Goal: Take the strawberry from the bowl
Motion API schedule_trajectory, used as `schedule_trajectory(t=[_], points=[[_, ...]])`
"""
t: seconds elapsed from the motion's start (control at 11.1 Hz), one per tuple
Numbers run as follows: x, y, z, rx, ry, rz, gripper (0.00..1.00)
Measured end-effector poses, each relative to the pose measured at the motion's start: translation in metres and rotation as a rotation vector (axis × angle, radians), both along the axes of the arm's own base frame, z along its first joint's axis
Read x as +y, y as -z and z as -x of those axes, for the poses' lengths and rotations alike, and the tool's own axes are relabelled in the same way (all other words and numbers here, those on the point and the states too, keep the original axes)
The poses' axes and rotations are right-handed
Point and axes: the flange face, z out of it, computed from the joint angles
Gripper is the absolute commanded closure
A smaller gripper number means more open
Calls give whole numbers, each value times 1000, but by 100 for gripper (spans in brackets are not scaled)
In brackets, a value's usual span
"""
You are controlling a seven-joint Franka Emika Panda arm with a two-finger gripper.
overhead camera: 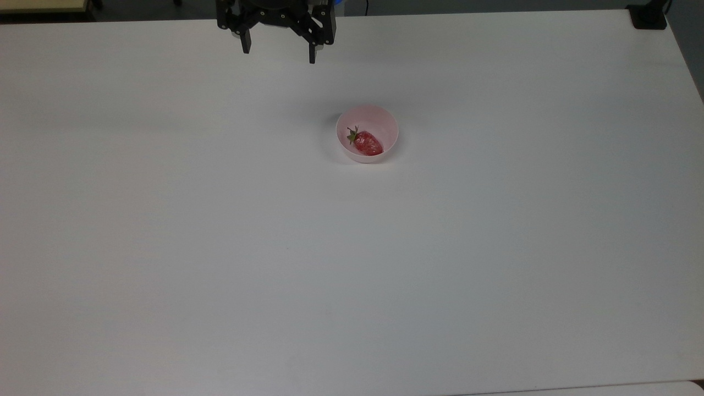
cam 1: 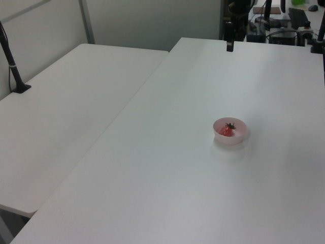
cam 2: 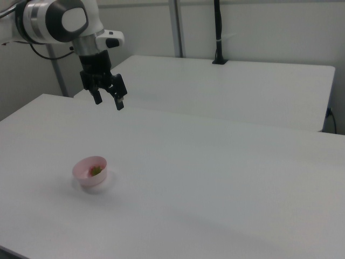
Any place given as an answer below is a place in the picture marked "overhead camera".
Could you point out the black table clamp mount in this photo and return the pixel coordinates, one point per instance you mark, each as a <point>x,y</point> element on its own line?
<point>649,15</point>

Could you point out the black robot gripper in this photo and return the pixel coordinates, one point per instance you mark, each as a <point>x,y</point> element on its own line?
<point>273,12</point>

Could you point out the pink plastic bowl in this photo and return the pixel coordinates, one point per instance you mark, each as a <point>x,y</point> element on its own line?
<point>367,133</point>

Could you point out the red strawberry with green leaves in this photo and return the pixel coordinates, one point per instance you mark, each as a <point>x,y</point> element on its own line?
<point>367,143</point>

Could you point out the light wooden side table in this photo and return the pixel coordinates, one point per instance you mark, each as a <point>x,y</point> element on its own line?
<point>41,5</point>

